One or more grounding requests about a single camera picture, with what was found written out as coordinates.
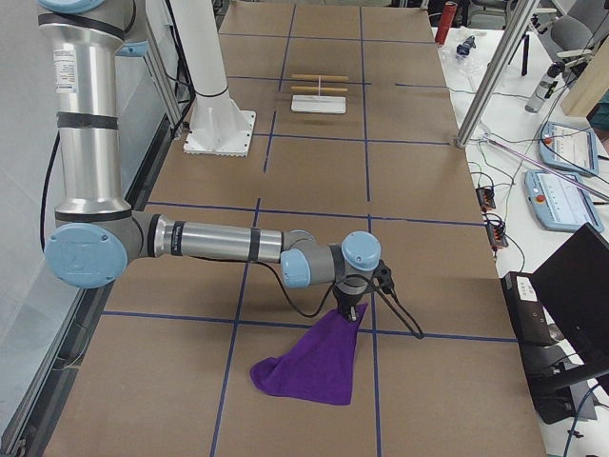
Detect black monitor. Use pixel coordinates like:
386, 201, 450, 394
531, 223, 608, 362

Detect purple towel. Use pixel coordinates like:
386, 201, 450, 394
249, 304, 367, 406

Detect teach pendant tablet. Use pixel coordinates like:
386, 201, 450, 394
524, 169, 604, 232
539, 122, 599, 176

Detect shorter wooden rack rod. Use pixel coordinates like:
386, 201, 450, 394
290, 86, 348, 94

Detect aluminium frame post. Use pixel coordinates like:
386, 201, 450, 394
455, 0, 539, 149

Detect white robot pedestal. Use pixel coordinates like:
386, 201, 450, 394
173, 1, 256, 156

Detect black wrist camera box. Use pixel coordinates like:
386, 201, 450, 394
373, 260, 395, 294

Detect near teach pendant tablet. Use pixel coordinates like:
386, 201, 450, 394
524, 169, 604, 232

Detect red cylinder tube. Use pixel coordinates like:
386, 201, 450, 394
435, 1, 459, 46

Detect far teach pendant tablet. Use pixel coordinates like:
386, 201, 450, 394
539, 122, 599, 176

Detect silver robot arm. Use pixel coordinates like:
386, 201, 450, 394
38, 1, 381, 322

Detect clear water bottle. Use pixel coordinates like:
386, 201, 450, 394
524, 62, 564, 113

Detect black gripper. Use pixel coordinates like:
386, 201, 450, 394
331, 282, 373, 322

